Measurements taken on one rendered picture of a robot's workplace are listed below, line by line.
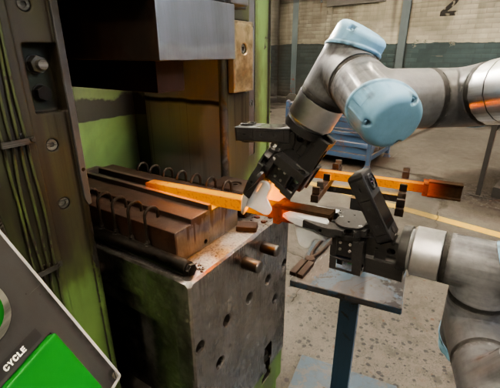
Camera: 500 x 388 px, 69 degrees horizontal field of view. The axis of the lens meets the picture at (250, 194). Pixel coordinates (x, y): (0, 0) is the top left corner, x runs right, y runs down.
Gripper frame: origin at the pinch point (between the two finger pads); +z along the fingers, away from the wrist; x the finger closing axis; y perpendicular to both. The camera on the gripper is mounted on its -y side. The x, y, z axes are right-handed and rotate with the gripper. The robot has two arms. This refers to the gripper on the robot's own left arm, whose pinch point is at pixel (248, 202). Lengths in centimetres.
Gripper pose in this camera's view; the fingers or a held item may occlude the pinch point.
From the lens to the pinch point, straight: 69.5
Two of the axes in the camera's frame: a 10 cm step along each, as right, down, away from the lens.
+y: 7.4, 6.2, -2.6
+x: 5.4, -3.1, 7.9
